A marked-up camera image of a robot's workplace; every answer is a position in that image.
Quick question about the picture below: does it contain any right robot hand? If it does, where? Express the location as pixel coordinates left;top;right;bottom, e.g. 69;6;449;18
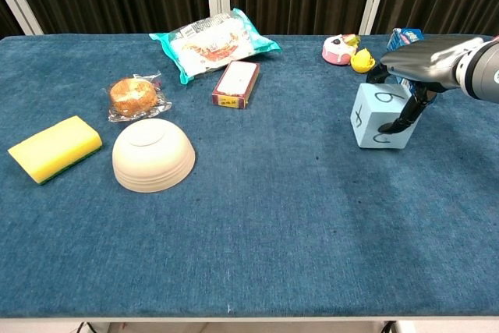
365;37;484;135

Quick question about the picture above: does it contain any light blue numbered foam cube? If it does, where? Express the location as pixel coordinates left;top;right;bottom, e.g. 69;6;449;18
349;83;420;150

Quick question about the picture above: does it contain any blue Oreo cookie box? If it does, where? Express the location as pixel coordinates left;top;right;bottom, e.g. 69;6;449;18
386;27;426;90

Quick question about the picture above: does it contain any yellow toy fruit piece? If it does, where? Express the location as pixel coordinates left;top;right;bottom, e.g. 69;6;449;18
350;48;376;73

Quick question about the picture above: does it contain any pink toy cake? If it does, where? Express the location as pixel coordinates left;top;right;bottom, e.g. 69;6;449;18
321;34;362;66

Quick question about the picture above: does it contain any maroon small box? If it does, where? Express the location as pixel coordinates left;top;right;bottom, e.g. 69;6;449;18
211;60;261;110

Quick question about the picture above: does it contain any teal and white snack bag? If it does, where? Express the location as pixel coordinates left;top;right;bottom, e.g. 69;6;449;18
148;7;282;85

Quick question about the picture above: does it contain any blue table cloth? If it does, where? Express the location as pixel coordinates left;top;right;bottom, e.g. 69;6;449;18
0;34;499;319

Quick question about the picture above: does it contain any upturned beige ceramic bowl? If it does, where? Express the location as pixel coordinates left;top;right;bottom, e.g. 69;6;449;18
111;118;196;193

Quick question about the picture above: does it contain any round bread in clear wrapper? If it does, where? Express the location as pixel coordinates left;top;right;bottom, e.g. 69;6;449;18
101;70;173;123

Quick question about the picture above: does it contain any yellow sponge with green pad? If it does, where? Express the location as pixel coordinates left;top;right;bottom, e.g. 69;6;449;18
7;115;104;186

